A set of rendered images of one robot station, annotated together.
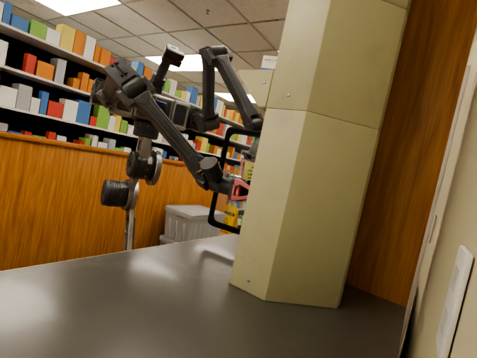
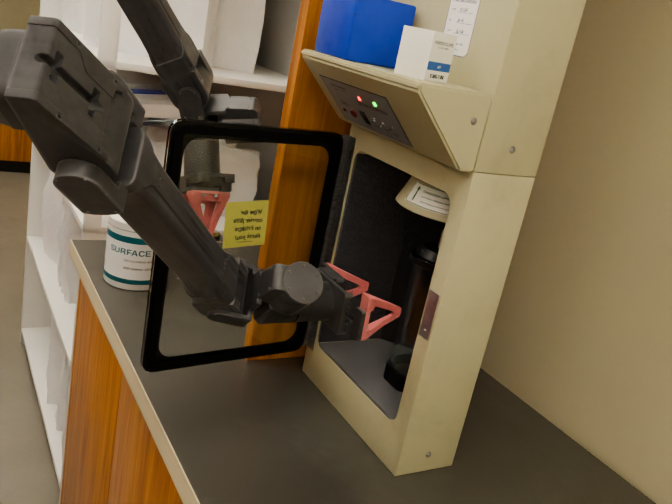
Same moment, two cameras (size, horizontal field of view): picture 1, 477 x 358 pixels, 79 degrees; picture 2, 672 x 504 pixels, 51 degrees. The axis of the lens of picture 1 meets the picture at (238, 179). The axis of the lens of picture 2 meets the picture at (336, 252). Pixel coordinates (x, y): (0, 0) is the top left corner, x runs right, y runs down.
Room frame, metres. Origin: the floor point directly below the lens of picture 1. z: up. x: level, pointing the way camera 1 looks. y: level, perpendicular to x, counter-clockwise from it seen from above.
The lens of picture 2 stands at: (0.52, 0.85, 1.56)
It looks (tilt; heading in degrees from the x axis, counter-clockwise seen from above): 18 degrees down; 295
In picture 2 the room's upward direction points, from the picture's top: 12 degrees clockwise
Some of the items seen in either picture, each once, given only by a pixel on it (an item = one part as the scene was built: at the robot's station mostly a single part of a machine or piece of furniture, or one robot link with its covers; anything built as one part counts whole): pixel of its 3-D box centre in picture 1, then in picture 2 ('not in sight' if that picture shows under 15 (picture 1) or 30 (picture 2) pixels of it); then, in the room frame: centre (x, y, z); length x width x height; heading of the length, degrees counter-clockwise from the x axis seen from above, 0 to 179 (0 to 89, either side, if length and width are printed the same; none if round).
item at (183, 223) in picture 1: (194, 224); not in sight; (3.19, 0.38, 0.49); 0.60 x 0.42 x 0.33; 147
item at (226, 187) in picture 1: (234, 187); (314, 301); (0.92, 0.01, 1.18); 0.10 x 0.07 x 0.07; 145
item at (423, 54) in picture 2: (271, 69); (425, 54); (0.85, -0.03, 1.54); 0.05 x 0.05 x 0.06; 73
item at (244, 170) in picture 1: (251, 184); (244, 249); (1.09, -0.05, 1.19); 0.30 x 0.01 x 0.40; 64
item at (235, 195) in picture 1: (246, 192); (368, 309); (0.85, -0.03, 1.18); 0.09 x 0.07 x 0.07; 55
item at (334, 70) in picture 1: (324, 156); (456, 202); (0.82, -0.22, 1.33); 0.32 x 0.25 x 0.77; 147
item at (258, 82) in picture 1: (277, 104); (380, 105); (0.92, -0.07, 1.46); 0.32 x 0.11 x 0.10; 147
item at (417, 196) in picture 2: not in sight; (455, 194); (0.81, -0.19, 1.34); 0.18 x 0.18 x 0.05
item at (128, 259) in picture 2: not in sight; (137, 248); (1.50, -0.27, 1.02); 0.13 x 0.13 x 0.15
